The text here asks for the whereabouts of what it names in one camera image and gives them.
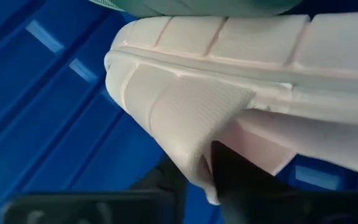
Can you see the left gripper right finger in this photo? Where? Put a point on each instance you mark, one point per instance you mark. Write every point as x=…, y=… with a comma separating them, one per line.
x=244, y=186

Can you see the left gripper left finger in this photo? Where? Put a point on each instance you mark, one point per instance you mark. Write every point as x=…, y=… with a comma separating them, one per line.
x=89, y=208

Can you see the pink foam slide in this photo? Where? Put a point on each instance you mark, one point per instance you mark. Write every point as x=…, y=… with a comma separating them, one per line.
x=197, y=93

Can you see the green foam slide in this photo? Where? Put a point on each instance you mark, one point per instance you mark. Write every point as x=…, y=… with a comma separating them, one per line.
x=197, y=6

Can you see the blue plastic bin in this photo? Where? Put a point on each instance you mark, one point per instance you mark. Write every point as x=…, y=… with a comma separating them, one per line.
x=42, y=124

